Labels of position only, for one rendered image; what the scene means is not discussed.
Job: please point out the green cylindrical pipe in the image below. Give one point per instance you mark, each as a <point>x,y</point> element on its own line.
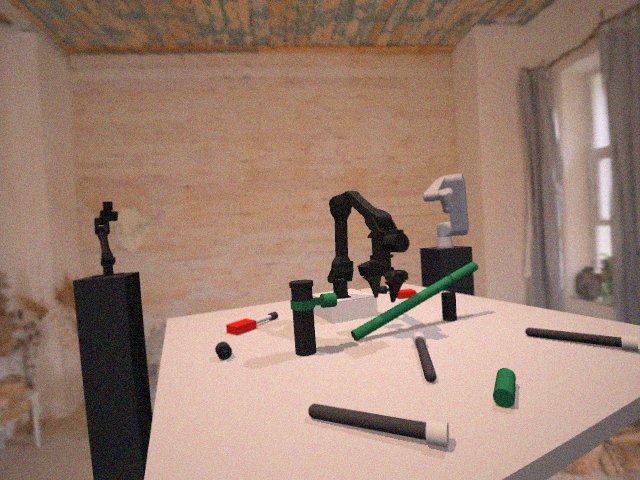
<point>402,308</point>

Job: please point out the green cylinder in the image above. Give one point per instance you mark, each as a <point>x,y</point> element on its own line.
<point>504,389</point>

